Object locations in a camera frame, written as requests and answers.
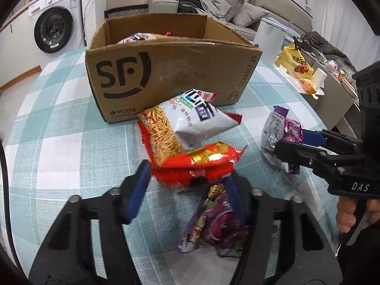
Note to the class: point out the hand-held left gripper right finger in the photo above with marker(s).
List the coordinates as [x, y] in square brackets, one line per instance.
[236, 196]

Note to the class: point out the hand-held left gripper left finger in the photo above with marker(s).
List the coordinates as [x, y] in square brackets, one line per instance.
[138, 190]

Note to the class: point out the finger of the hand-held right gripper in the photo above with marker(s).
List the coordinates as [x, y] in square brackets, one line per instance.
[311, 138]
[297, 151]

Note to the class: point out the magenta snack packet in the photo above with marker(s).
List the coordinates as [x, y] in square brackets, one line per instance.
[292, 130]

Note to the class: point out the white purple snack packet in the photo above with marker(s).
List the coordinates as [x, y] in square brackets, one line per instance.
[273, 127]

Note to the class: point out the red snack packet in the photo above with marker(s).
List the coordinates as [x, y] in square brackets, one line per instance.
[207, 160]

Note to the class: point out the white noodle snack bag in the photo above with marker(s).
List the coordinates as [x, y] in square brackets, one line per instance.
[184, 124]
[139, 37]

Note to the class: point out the brown cardboard box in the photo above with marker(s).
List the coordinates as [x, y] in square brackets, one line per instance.
[178, 65]

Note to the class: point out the person's right hand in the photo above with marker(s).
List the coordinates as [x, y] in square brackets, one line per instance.
[346, 213]

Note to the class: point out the grey side table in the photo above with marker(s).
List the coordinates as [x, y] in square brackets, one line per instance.
[335, 104]

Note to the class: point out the orange snack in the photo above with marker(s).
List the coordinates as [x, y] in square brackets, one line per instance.
[308, 86]

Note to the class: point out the white tray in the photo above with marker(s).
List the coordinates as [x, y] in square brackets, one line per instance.
[294, 83]

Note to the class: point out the white paper cup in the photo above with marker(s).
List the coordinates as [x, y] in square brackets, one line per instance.
[320, 78]

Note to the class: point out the yellow plastic bag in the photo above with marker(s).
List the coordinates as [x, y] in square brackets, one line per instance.
[294, 62]

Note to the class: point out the dark green jacket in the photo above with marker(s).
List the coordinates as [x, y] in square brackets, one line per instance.
[326, 49]

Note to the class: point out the teal checked tablecloth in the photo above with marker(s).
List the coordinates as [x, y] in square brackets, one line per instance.
[59, 124]

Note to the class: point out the white cylindrical appliance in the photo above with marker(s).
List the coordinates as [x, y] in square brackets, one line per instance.
[268, 41]

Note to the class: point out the grey jacket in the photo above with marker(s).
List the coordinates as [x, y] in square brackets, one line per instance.
[215, 9]

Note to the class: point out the white washing machine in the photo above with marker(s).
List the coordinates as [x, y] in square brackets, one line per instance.
[53, 29]

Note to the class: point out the dark clothing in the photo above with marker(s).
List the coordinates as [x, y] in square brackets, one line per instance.
[188, 4]

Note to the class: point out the grey sofa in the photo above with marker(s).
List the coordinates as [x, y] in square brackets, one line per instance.
[160, 4]

